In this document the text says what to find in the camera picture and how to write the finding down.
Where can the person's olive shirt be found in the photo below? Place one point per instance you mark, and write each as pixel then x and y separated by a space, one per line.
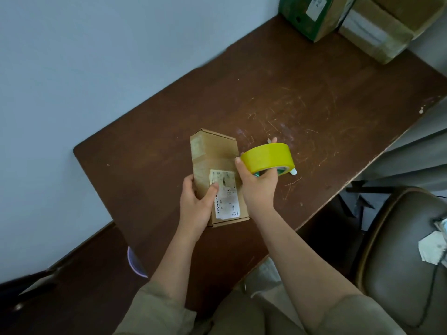
pixel 157 310

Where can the person's right hand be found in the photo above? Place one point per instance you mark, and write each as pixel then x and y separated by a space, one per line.
pixel 257 194

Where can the person's left forearm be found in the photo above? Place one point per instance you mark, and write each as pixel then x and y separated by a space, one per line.
pixel 171 259

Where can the person's left thumb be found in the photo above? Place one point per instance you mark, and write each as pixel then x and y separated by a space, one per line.
pixel 213 196

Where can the white crumpled paper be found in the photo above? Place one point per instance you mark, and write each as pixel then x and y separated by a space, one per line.
pixel 433 245

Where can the large brown cardboard box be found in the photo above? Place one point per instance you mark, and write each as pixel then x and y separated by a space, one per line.
pixel 387 24

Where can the green cardboard box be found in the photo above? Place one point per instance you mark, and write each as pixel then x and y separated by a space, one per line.
pixel 310 13

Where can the yellow tape roll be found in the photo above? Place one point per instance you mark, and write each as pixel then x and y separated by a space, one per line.
pixel 267 157

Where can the brown leather chair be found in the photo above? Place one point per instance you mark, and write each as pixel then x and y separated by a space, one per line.
pixel 398 261

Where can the person's left hand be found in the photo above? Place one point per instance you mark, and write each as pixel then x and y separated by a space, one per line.
pixel 194 213

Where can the person's right thumb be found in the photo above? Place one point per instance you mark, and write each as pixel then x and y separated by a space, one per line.
pixel 242 168

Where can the small brown cardboard box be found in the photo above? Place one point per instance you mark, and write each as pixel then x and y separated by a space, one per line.
pixel 216 167

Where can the person's right forearm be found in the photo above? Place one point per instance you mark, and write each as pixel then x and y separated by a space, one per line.
pixel 300 265

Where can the person's beige trousers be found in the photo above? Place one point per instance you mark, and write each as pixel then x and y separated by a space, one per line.
pixel 258 303

